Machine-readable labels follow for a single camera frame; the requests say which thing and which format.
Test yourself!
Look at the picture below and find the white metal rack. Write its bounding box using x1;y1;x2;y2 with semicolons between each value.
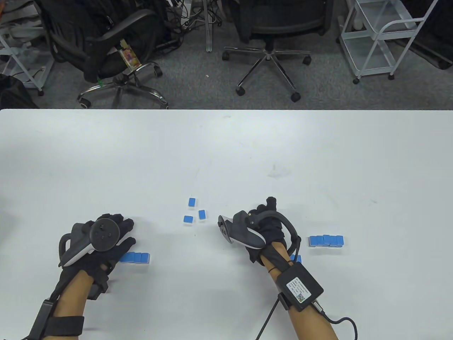
0;21;54;97

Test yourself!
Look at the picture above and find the tangle of black cables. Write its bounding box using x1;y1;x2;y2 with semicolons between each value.
165;0;227;36

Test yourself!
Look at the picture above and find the person's right forearm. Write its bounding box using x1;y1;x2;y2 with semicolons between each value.
260;241;338;340

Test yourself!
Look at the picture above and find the black bag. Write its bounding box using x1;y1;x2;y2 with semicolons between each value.
0;74;39;109

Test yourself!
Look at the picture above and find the person's left forearm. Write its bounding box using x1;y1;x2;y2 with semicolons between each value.
55;271;95;317

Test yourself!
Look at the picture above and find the black mesh office chair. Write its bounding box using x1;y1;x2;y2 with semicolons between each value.
222;0;333;102

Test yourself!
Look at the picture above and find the black flat case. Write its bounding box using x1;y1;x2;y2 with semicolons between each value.
400;0;453;70

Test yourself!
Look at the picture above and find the plain black forearm box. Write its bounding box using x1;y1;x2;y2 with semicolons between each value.
30;299;55;340

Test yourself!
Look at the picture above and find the white desk leg post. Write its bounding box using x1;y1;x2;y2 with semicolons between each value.
205;0;216;53

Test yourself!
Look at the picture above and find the black box with white label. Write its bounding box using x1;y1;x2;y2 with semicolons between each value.
276;263;324;312

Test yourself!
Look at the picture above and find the black chair with chrome base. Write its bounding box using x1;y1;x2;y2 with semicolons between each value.
35;0;170;109

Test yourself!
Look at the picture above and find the grey crumpled cloth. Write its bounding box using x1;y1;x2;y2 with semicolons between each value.
0;11;45;39

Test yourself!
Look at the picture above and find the person's right hand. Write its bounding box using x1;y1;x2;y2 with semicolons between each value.
246;197;288;264

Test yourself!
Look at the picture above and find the person's left hand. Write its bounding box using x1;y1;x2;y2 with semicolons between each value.
81;213;137;284

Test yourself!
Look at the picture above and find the colourful snack packet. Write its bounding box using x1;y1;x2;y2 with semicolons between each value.
119;39;143;70

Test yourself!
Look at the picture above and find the white metal cart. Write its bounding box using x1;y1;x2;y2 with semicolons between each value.
338;0;439;85

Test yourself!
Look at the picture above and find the grey and white controller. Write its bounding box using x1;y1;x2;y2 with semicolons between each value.
58;219;121;268
218;210;301;256

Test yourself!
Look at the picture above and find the black cable with silver plug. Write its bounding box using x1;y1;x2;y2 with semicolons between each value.
313;299;358;340

